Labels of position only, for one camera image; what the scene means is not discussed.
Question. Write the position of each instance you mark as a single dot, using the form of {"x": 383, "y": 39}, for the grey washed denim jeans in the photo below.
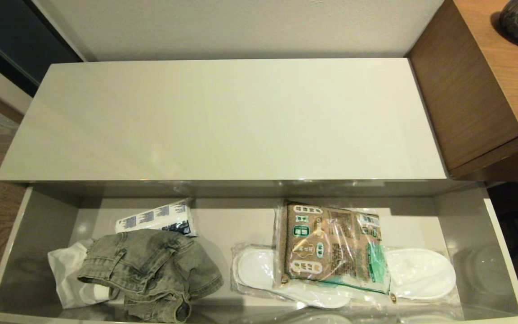
{"x": 151, "y": 265}

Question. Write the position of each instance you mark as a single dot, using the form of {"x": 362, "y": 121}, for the brown rice bag green print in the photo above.
{"x": 331, "y": 247}

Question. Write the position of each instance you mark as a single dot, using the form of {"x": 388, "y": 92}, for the beige glossy cabinet drawer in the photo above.
{"x": 223, "y": 220}

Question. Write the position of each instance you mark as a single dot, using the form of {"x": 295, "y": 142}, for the beige glossy low cabinet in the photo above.
{"x": 223, "y": 121}

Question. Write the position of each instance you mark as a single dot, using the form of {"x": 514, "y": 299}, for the white slippers in plastic bag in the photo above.
{"x": 421, "y": 274}
{"x": 256, "y": 270}

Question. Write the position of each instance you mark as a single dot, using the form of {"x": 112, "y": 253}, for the brown wooden desk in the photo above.
{"x": 466, "y": 90}

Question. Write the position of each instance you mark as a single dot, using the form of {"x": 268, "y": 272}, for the dark glass door panel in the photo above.
{"x": 7, "y": 36}

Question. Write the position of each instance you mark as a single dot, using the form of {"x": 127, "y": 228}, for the white tissue pack blue print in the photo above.
{"x": 155, "y": 218}

